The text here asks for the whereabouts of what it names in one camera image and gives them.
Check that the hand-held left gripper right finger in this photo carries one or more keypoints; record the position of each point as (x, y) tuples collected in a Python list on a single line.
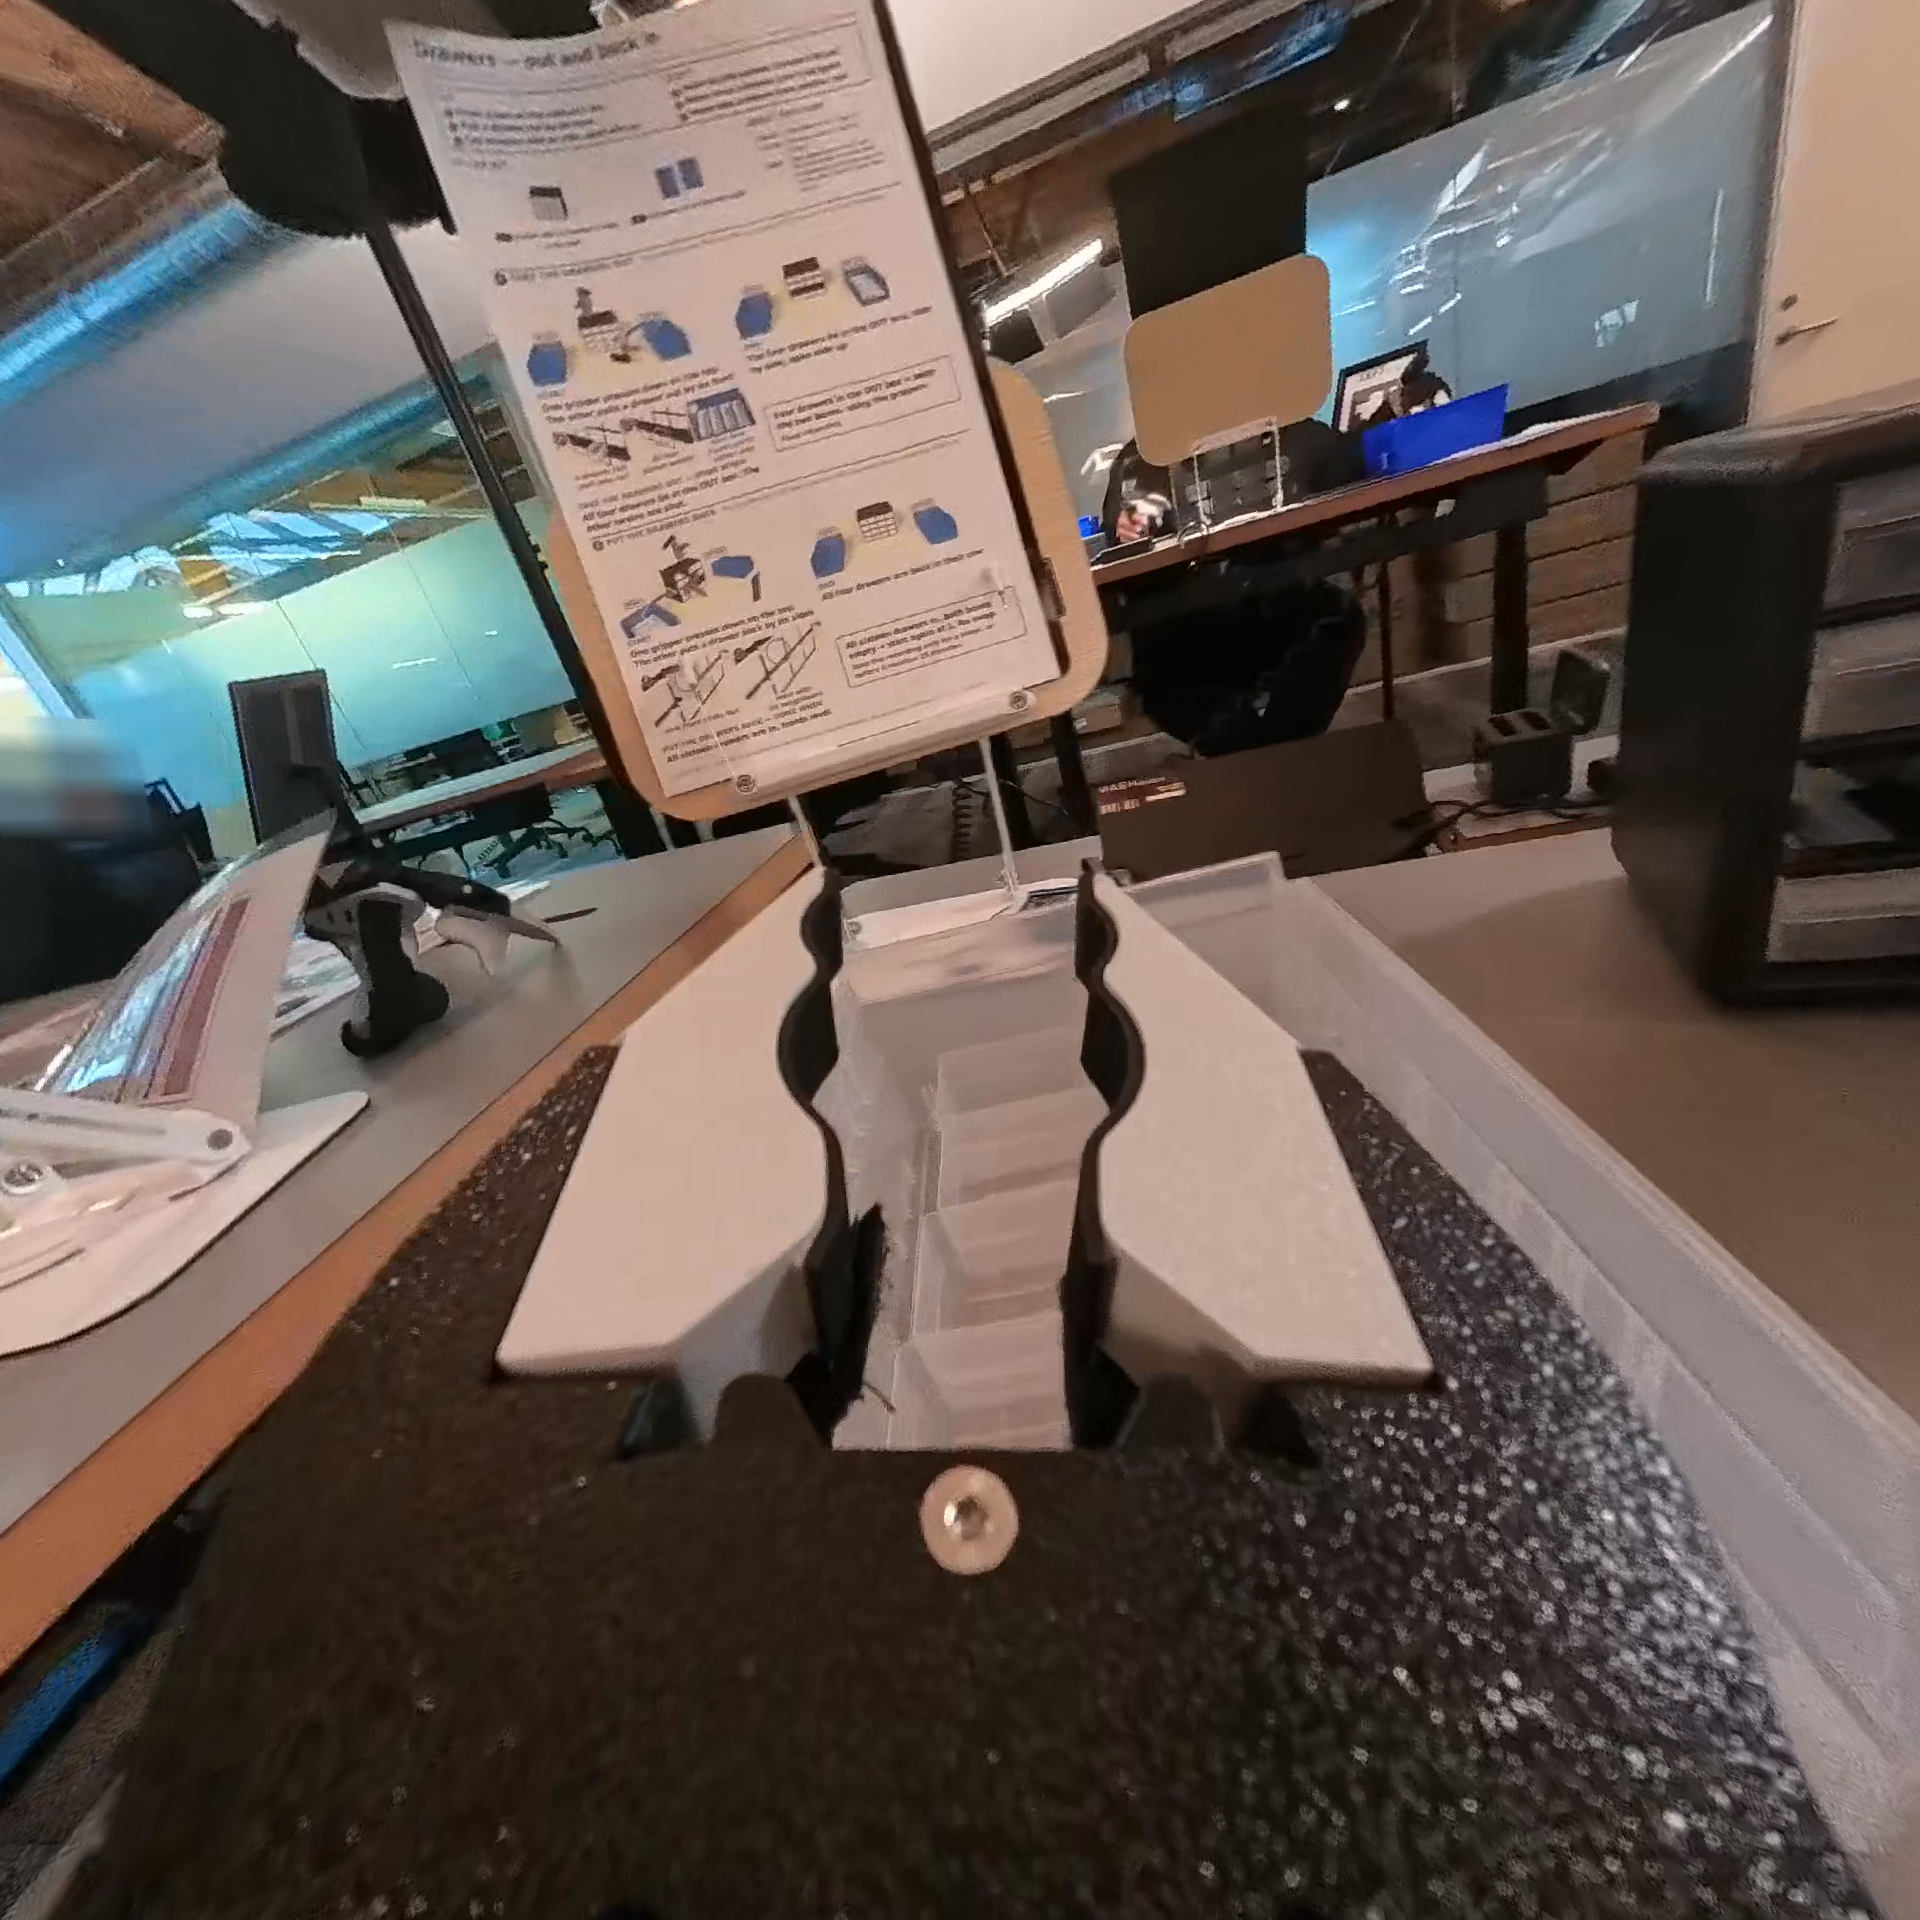
[(1260, 1201)]

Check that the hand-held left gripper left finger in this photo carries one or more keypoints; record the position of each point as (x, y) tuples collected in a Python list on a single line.
[(675, 1201)]

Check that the large clear plastic bin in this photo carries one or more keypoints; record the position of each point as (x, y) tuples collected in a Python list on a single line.
[(1650, 1350)]

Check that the black drawer cabinet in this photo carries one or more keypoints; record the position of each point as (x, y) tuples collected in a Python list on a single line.
[(1711, 674)]

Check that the black white pistol grip tool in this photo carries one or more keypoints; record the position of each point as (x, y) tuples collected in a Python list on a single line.
[(388, 974)]

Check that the black flat panel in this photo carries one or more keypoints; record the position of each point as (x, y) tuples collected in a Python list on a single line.
[(1276, 795)]

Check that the clear slanted holder stand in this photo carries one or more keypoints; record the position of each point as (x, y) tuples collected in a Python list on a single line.
[(224, 974)]

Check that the black battery charger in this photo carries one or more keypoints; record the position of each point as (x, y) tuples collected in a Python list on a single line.
[(1538, 734)]

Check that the black desk monitor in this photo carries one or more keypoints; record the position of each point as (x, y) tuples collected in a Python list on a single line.
[(284, 751)]

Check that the stack of cardboard boxes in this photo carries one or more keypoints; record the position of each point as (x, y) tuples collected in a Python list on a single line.
[(1576, 555)]

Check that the clear acrylic stand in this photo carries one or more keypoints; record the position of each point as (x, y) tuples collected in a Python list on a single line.
[(1229, 481)]

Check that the black pole stand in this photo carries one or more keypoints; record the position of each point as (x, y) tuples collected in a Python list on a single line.
[(487, 450)]

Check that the small blue bin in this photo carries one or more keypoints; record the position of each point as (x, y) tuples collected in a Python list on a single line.
[(1433, 434)]

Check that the black white tag sign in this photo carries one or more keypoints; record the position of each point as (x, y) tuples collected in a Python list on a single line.
[(1372, 383)]

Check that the wooden instruction board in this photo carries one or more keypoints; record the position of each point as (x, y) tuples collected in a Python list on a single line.
[(720, 376)]

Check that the beige rounded wooden board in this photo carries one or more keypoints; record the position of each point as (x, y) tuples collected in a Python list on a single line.
[(1229, 353)]

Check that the black monitor screen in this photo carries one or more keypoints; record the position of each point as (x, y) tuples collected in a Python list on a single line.
[(1200, 225)]

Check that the white door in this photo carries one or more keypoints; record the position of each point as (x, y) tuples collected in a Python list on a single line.
[(1860, 225)]

